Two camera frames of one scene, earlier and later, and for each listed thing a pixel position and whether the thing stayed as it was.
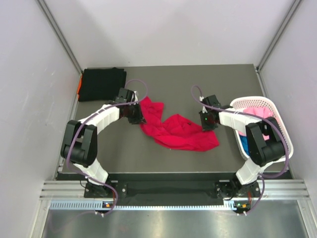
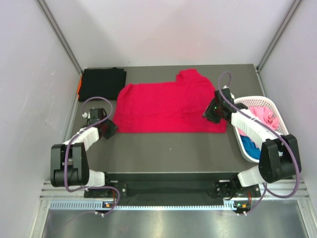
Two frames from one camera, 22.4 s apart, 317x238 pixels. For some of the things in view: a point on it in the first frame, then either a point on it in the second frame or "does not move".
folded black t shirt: (102, 84) does not move
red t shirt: (173, 131) -> (175, 107)
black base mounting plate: (157, 185) does not move
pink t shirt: (262, 112) does not move
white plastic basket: (246, 102) does not move
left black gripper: (139, 118) -> (112, 127)
